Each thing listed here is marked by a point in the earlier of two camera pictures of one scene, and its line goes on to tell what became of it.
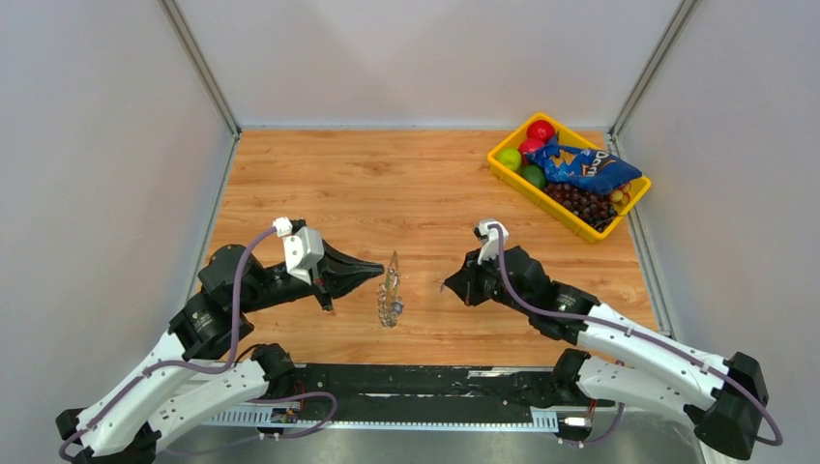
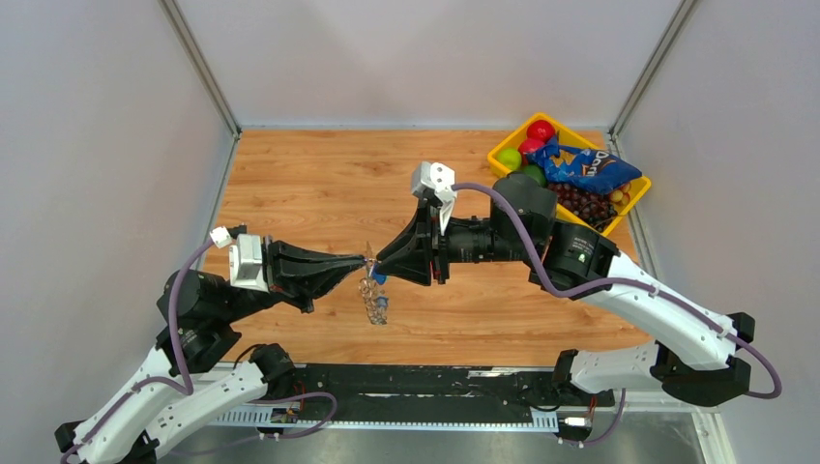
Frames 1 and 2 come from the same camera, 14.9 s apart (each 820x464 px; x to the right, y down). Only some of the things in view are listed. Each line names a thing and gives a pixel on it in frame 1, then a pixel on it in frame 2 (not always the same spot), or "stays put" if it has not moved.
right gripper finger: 460,284 to 410,255
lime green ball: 510,158 stays put
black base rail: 395,393 stays put
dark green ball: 535,174 stays put
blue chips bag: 582,168 stays put
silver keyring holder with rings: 390,304 to 373,295
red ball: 541,130 stays put
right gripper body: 484,283 to 440,244
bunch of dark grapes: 595,210 stays put
